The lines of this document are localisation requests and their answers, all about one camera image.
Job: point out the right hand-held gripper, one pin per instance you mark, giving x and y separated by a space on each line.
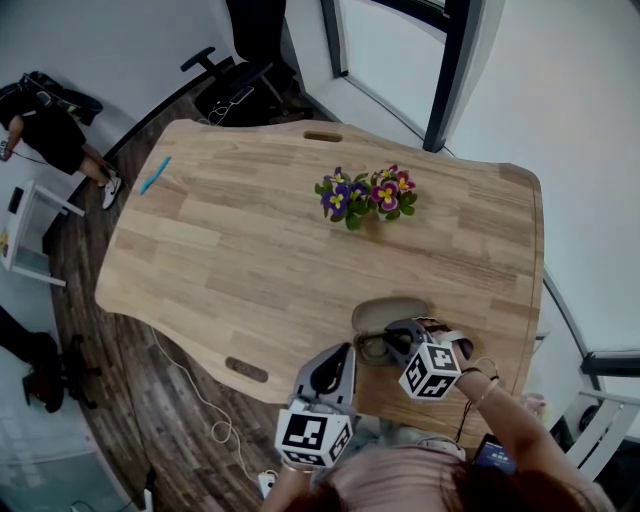
430 372

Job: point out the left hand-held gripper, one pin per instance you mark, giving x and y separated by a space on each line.
305 435

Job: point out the black-framed eyeglasses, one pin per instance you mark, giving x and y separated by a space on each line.
372 345

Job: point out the beige glasses case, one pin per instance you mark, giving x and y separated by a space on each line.
385 312

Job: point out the person's right forearm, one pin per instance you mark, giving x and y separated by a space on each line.
510 430

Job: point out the person's left forearm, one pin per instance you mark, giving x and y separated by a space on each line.
295 492

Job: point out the person's right hand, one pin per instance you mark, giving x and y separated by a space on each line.
465 350

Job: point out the person's grey trousers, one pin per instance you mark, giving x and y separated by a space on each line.
395 432

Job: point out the person's light shirt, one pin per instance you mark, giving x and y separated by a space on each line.
400 475

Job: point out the white power strip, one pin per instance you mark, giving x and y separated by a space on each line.
266 484

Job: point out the pink plastic bag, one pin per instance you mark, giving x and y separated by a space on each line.
535 404

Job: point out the dark smartphone with lit screen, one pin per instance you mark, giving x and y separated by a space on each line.
495 456

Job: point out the white shelf board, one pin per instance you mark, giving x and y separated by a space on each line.
560 360

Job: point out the purple flower pot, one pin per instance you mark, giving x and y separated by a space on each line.
337 197

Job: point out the white metal rack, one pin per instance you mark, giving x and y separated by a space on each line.
600 425

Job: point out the black folding stand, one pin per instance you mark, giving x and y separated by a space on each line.
77 370

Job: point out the teal blue tool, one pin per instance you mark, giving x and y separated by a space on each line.
155 175

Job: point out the black bag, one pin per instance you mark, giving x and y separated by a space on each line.
40 370

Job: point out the white side table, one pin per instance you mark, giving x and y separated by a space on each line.
55 199

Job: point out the black office chair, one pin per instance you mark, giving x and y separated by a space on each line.
255 30

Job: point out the small yellow item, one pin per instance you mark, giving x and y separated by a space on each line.
3 244

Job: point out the black phone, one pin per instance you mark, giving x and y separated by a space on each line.
16 200

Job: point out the black window frame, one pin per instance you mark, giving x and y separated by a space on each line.
461 75

